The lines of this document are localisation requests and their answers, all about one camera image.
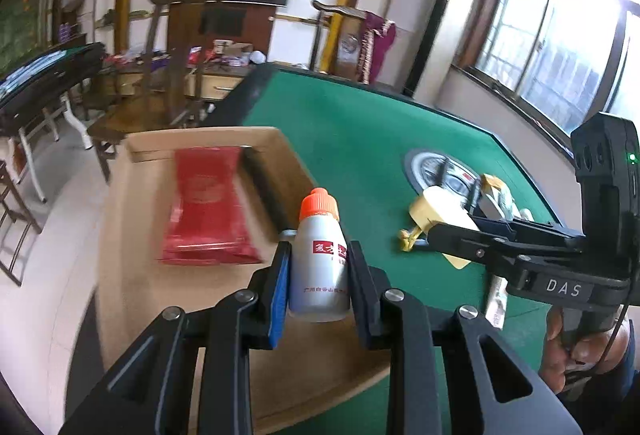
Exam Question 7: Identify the red packet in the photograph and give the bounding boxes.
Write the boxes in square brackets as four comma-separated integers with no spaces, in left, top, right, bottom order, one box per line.
[156,146,269,266]

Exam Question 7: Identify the person's right hand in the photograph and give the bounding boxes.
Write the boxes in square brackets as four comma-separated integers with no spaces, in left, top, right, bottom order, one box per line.
[540,307,633,396]

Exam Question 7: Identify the person's right forearm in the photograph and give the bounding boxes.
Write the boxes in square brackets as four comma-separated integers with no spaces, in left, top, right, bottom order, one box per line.
[607,320,640,416]

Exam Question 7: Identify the white keyboard stand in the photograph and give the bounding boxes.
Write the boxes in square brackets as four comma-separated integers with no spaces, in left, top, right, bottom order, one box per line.
[15,87,96,203]

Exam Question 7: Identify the wooden chair with round medallion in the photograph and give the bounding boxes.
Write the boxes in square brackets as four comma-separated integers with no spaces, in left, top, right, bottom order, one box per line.
[309,0,370,76]

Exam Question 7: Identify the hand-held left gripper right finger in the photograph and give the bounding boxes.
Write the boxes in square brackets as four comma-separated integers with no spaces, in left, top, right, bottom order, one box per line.
[346,240,585,435]

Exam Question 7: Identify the window with brown frame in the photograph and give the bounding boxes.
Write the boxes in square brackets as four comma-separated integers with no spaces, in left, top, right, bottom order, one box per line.
[472,0,640,138]

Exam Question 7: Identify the white bottle orange cap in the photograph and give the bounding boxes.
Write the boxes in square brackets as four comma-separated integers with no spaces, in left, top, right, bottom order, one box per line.
[289,188,352,323]

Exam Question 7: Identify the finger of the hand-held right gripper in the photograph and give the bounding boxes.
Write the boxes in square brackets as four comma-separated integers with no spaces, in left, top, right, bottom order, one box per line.
[471,214,585,242]
[426,220,587,277]

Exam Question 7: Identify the dark wooden stool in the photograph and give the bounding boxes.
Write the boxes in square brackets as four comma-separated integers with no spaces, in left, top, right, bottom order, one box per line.
[0,159,43,287]

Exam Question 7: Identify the maroon fringed cloth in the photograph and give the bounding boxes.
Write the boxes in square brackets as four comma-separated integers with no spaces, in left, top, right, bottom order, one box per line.
[356,10,398,86]

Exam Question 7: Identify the tower air conditioner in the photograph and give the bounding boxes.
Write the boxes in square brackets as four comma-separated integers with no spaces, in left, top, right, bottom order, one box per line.
[402,0,481,100]

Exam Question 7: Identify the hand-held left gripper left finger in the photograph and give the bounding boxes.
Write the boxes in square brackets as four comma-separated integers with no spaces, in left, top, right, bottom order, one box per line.
[60,240,294,435]

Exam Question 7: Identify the green wall poster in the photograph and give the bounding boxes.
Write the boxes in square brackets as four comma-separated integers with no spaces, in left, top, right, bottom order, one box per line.
[0,0,53,73]

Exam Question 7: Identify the black electronic keyboard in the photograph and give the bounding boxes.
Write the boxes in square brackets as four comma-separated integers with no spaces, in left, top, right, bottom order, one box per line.
[0,41,107,136]

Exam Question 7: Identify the round table centre panel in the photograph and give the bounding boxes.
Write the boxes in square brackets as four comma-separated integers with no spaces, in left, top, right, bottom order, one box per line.
[402,147,483,203]

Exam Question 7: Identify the cardboard box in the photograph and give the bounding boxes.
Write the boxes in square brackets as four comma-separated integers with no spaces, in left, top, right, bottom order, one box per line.
[95,126,396,435]

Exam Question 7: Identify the tall wooden chair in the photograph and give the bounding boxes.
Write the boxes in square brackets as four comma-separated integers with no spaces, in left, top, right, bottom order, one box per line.
[86,0,235,183]

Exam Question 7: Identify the white pouch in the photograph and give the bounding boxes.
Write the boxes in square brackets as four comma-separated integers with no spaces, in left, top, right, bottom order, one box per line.
[481,189,536,222]

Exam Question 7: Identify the cluttered wooden cabinet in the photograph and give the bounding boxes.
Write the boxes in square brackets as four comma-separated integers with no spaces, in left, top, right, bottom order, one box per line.
[97,40,256,103]

